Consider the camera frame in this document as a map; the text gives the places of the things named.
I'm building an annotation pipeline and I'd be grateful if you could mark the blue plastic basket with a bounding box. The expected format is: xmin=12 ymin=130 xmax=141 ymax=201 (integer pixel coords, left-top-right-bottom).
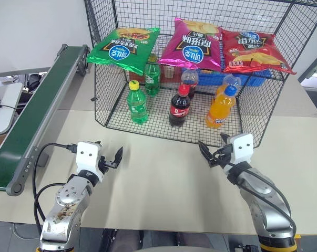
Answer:
xmin=181 ymin=66 xmax=272 ymax=88

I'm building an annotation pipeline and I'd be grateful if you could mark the red chips bag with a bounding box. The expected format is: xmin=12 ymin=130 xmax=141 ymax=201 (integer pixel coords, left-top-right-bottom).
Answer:
xmin=221 ymin=29 xmax=298 ymax=76

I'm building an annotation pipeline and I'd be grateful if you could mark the green conveyor belt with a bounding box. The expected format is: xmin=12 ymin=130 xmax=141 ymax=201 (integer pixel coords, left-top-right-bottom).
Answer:
xmin=0 ymin=46 xmax=83 ymax=188

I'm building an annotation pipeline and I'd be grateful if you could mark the white side desk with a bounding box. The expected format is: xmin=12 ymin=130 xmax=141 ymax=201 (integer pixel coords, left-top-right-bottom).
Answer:
xmin=0 ymin=82 xmax=24 ymax=138

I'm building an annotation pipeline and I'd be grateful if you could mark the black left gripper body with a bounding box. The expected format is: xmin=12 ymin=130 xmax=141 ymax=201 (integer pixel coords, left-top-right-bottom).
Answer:
xmin=97 ymin=155 xmax=117 ymax=174

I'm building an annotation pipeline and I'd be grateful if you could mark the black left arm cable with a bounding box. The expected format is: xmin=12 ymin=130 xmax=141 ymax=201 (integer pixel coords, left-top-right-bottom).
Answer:
xmin=32 ymin=142 xmax=78 ymax=235

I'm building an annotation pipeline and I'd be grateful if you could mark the green soda bottle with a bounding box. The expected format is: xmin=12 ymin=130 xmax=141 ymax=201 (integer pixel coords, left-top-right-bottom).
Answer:
xmin=144 ymin=54 xmax=161 ymax=97
xmin=126 ymin=80 xmax=149 ymax=125

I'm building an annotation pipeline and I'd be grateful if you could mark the orange soda bottle blue cap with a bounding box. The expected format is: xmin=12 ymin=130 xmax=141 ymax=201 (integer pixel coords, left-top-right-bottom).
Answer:
xmin=205 ymin=85 xmax=239 ymax=130
xmin=215 ymin=73 xmax=242 ymax=98

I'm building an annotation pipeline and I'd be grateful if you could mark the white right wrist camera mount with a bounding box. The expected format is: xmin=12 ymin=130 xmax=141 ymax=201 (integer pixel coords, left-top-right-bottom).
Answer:
xmin=229 ymin=133 xmax=254 ymax=165

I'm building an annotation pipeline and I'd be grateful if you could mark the green chips bag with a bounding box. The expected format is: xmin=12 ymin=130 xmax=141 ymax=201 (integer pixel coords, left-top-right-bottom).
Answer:
xmin=86 ymin=27 xmax=161 ymax=77

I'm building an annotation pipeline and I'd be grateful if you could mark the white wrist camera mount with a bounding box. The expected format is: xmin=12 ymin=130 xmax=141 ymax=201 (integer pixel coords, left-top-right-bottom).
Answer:
xmin=76 ymin=141 xmax=106 ymax=182
xmin=229 ymin=133 xmax=254 ymax=165

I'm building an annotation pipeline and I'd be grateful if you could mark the gray rectangular block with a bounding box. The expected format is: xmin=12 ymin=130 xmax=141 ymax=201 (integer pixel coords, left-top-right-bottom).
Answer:
xmin=38 ymin=153 xmax=49 ymax=168

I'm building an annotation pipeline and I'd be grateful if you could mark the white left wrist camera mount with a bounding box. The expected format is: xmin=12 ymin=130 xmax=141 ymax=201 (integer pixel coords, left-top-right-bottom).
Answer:
xmin=76 ymin=141 xmax=106 ymax=182

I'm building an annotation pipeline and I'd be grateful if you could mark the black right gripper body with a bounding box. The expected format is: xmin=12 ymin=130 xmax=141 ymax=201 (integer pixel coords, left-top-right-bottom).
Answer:
xmin=209 ymin=143 xmax=234 ymax=168

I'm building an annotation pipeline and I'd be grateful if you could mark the cola bottle red cap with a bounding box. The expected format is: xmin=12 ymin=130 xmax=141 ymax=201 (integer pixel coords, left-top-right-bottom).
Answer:
xmin=168 ymin=84 xmax=191 ymax=129
xmin=180 ymin=70 xmax=200 ymax=100

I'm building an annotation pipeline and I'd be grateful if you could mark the magenta chips bag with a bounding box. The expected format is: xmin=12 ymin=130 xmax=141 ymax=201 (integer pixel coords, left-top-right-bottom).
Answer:
xmin=157 ymin=17 xmax=225 ymax=74

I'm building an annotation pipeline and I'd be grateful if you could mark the black wire mesh basket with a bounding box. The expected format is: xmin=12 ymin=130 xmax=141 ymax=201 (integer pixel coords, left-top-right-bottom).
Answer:
xmin=84 ymin=0 xmax=317 ymax=148

